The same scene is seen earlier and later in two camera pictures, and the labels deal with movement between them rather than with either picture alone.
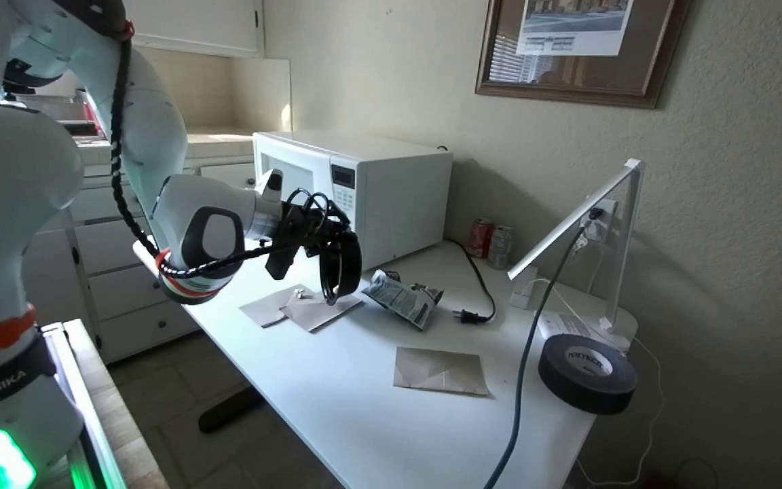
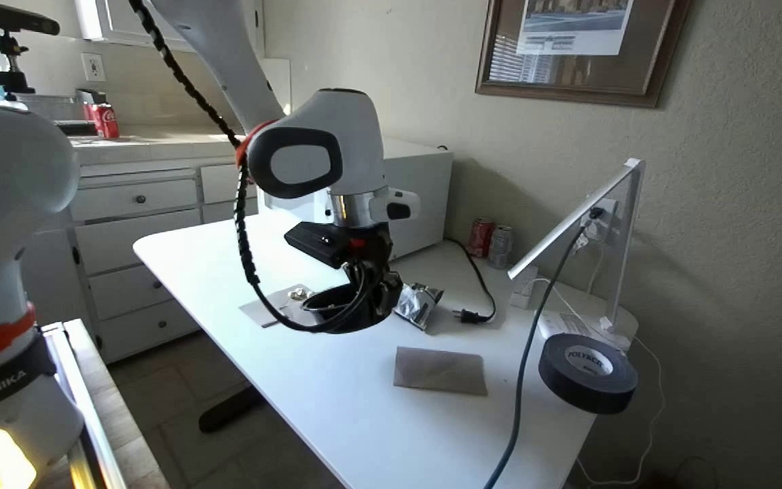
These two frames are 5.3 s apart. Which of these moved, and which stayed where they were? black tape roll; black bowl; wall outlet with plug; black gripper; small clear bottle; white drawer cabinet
Moved: black bowl; black gripper
Stayed: small clear bottle; white drawer cabinet; wall outlet with plug; black tape roll
